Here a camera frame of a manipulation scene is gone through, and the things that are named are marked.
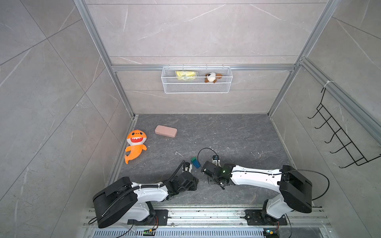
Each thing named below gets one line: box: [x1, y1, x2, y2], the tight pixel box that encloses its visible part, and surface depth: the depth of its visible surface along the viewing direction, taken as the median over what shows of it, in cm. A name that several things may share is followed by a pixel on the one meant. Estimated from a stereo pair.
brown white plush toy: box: [204, 72, 223, 84], surface depth 88 cm
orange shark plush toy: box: [124, 129, 148, 165], surface depth 97 cm
